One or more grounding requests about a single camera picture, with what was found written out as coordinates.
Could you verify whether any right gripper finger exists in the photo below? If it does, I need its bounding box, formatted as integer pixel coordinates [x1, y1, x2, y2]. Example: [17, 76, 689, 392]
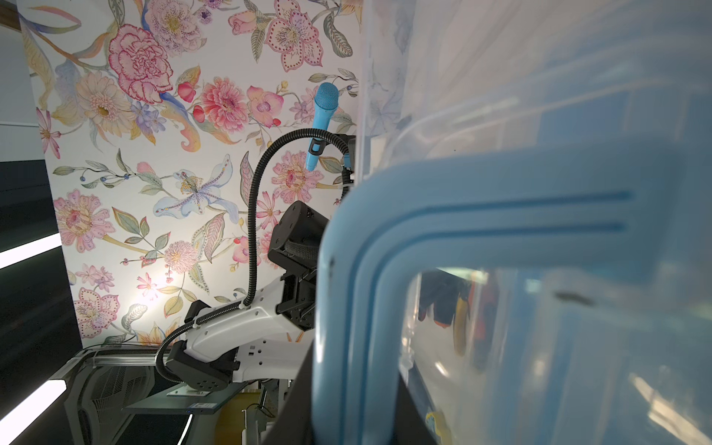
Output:
[263, 346, 315, 445]

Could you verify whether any blue plastic tool box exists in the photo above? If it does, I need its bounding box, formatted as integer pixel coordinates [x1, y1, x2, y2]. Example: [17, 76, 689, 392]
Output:
[311, 1, 711, 444]

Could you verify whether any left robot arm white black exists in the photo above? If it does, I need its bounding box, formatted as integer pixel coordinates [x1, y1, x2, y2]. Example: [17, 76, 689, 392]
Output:
[156, 201, 328, 391]

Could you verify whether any blue toy microphone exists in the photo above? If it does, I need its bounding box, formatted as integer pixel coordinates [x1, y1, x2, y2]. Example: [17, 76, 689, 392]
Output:
[305, 83, 339, 172]

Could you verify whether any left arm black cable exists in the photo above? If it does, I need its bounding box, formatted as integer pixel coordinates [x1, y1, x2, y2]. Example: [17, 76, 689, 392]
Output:
[154, 127, 352, 385]

